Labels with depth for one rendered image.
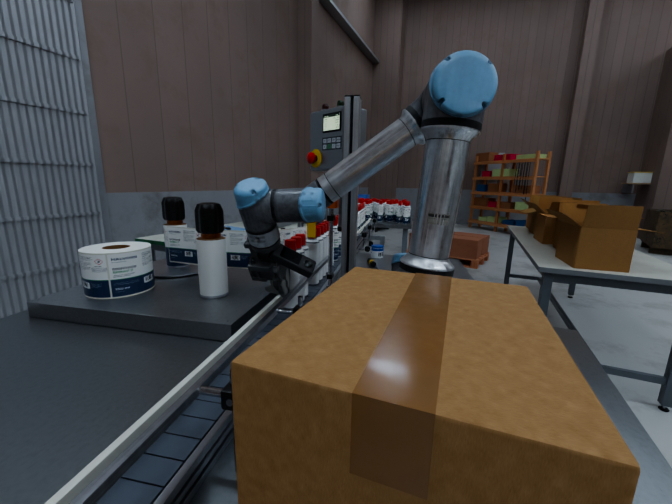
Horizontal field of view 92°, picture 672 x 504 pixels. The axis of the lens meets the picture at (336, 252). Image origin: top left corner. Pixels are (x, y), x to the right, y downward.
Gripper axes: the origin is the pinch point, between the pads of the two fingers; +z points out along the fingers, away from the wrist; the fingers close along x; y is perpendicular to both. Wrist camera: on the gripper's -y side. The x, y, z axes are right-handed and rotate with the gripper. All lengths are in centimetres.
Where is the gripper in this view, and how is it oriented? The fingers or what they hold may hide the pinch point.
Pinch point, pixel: (287, 294)
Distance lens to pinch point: 93.7
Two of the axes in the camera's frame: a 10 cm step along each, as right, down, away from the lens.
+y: -9.8, -0.6, 1.9
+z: 0.8, 7.4, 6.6
